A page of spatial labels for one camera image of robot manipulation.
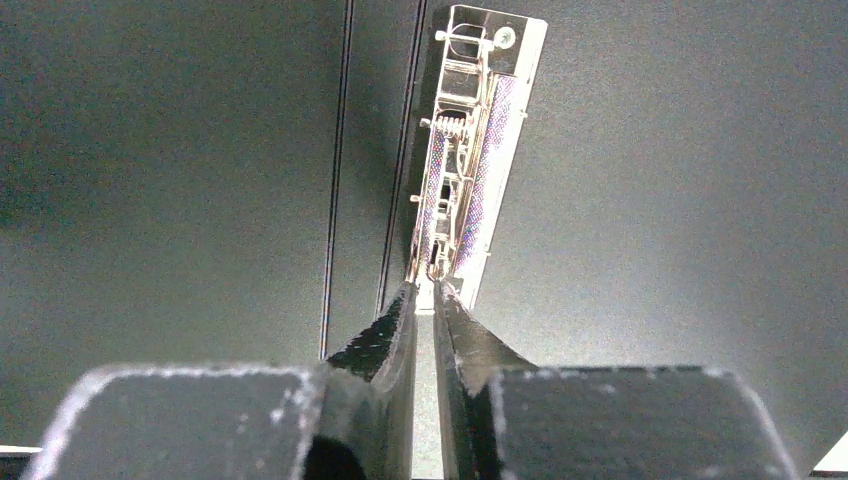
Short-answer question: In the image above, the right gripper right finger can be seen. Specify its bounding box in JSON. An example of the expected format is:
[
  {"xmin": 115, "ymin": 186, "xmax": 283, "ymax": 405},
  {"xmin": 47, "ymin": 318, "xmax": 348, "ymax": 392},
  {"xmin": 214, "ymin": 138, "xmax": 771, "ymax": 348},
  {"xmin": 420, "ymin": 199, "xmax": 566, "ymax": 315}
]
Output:
[{"xmin": 433, "ymin": 282, "xmax": 798, "ymax": 479}]

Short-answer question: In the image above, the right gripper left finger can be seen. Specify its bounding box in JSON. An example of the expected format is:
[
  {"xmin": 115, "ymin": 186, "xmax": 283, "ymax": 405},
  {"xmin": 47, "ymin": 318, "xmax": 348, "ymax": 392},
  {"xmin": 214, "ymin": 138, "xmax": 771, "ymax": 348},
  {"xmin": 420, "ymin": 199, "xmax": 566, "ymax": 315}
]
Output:
[{"xmin": 24, "ymin": 283, "xmax": 417, "ymax": 479}]

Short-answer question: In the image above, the metal folder clip mechanism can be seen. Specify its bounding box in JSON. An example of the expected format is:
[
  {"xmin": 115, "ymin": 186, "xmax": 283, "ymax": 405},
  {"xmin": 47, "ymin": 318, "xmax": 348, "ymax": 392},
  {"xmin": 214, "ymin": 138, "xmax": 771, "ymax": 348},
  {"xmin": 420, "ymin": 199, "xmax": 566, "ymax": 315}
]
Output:
[{"xmin": 406, "ymin": 5, "xmax": 548, "ymax": 315}]

